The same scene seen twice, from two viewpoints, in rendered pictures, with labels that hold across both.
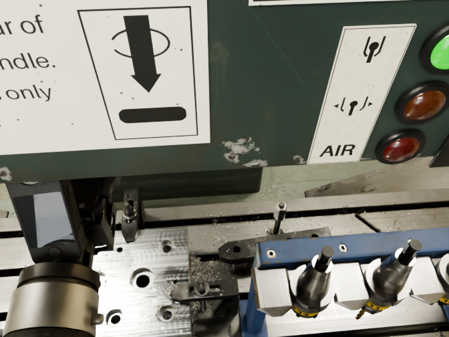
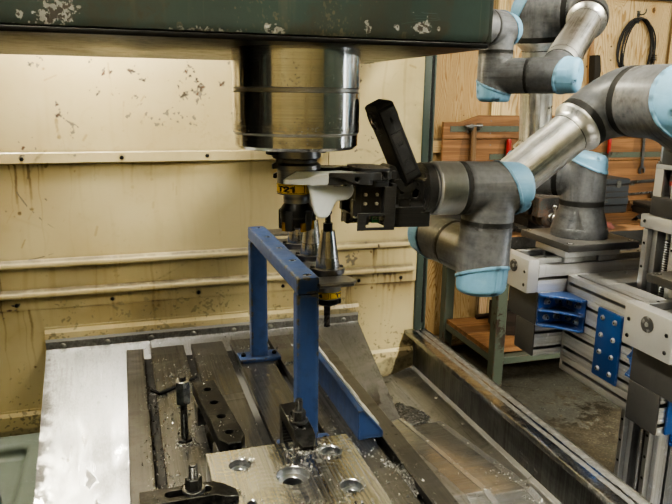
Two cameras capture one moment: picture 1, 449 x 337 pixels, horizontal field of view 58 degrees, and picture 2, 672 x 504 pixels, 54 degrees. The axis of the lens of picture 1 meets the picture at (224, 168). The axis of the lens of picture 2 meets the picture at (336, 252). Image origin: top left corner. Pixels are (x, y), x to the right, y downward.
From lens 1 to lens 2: 114 cm
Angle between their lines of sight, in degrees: 87
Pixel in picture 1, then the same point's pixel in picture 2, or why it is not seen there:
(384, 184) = (67, 436)
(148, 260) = (264, 475)
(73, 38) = not seen: outside the picture
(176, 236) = (222, 459)
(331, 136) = not seen: hidden behind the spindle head
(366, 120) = not seen: hidden behind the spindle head
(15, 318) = (457, 166)
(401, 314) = (272, 377)
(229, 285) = (289, 406)
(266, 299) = (345, 280)
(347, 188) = (54, 477)
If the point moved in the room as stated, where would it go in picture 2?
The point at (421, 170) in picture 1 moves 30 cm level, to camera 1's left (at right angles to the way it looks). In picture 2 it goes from (65, 397) to (38, 460)
